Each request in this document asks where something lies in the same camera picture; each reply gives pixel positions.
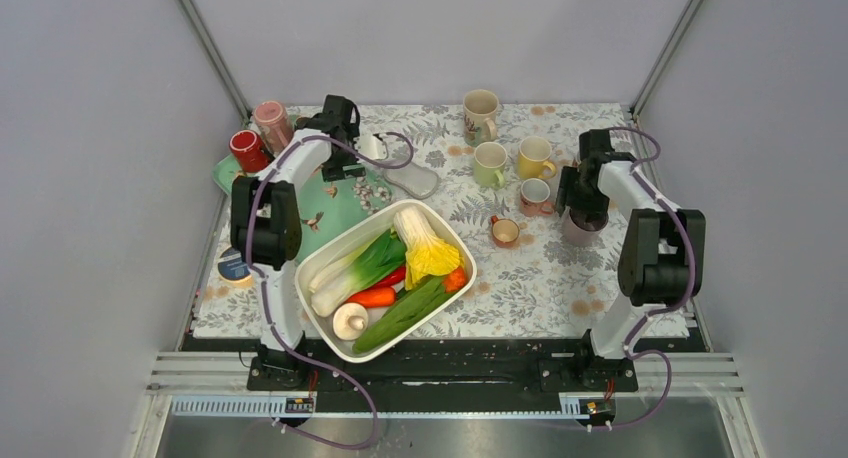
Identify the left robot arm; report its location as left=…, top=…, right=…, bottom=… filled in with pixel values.
left=230, top=95, right=365, bottom=389

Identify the white mushroom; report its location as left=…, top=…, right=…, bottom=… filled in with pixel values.
left=332, top=303, right=369, bottom=341

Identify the white rectangular basin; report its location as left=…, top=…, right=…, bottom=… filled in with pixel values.
left=295, top=200, right=477, bottom=363

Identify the purple mug black handle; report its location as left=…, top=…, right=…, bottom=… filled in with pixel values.
left=563, top=208, right=608, bottom=247

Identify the light green mug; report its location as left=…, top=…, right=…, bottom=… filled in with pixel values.
left=473, top=142, right=508, bottom=189

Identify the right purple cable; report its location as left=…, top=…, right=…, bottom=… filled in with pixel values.
left=582, top=126, right=698, bottom=433

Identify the floral tablecloth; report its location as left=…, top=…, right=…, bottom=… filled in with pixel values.
left=191, top=103, right=627, bottom=339

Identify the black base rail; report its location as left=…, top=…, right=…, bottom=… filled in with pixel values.
left=248, top=338, right=639, bottom=394

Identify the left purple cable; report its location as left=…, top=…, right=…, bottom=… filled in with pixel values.
left=243, top=131, right=415, bottom=452

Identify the purple cable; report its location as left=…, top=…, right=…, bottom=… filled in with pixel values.
left=582, top=126, right=698, bottom=433
left=243, top=131, right=415, bottom=452

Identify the green floral tray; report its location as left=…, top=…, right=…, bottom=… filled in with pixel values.
left=213, top=156, right=393, bottom=262

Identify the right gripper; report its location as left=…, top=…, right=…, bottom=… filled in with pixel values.
left=554, top=166, right=610, bottom=223

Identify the cream floral mug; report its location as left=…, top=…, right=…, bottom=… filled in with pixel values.
left=463, top=89, right=500, bottom=147

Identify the orange carrot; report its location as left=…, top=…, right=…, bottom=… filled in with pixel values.
left=346, top=287, right=397, bottom=309

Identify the red chili pepper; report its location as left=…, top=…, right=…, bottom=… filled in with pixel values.
left=373, top=265, right=406, bottom=288

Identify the small orange mug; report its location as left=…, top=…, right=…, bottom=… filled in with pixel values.
left=490, top=216, right=520, bottom=248

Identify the napa cabbage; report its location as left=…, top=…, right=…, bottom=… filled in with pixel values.
left=393, top=206, right=463, bottom=290

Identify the yellow mug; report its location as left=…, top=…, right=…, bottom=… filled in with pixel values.
left=516, top=136, right=557, bottom=180

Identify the grey sponge pad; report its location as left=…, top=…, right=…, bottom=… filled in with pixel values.
left=383, top=162, right=440, bottom=200

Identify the terracotta pink mug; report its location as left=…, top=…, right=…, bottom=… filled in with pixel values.
left=519, top=178, right=555, bottom=217

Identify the yellow tape roll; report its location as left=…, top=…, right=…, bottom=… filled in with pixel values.
left=216, top=247, right=254, bottom=289

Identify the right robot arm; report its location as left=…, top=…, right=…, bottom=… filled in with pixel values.
left=555, top=128, right=706, bottom=390

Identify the pink tall cup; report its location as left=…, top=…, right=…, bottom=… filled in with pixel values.
left=253, top=100, right=293, bottom=156

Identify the red mug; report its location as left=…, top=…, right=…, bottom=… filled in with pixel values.
left=229, top=129, right=272, bottom=173

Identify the bok choy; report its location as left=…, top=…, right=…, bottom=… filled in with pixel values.
left=309, top=230, right=406, bottom=317

